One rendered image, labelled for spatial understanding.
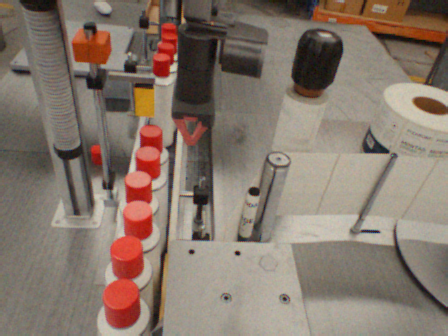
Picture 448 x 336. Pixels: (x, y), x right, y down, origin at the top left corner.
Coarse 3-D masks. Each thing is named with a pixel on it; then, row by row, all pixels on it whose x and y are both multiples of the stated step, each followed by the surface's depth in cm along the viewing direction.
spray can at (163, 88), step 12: (156, 60) 72; (168, 60) 73; (156, 72) 74; (168, 72) 74; (156, 84) 74; (168, 84) 75; (156, 96) 76; (168, 96) 77; (156, 108) 78; (168, 108) 78; (156, 120) 80; (168, 120) 80; (168, 132) 82; (168, 144) 85
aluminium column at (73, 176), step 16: (16, 0) 47; (64, 32) 53; (64, 48) 54; (32, 64) 53; (32, 80) 54; (80, 112) 63; (48, 128) 60; (80, 128) 64; (64, 160) 65; (80, 160) 65; (64, 176) 66; (80, 176) 66; (64, 192) 69; (80, 192) 69; (64, 208) 71; (80, 208) 72
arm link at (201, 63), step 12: (192, 24) 53; (204, 24) 53; (180, 36) 52; (192, 36) 52; (204, 36) 52; (216, 36) 52; (180, 48) 53; (192, 48) 52; (204, 48) 52; (216, 48) 54; (180, 60) 55; (192, 60) 53; (204, 60) 54
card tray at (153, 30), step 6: (150, 0) 160; (156, 0) 163; (150, 6) 161; (156, 6) 164; (150, 12) 158; (156, 12) 159; (150, 18) 153; (156, 18) 154; (150, 30) 144; (156, 30) 145
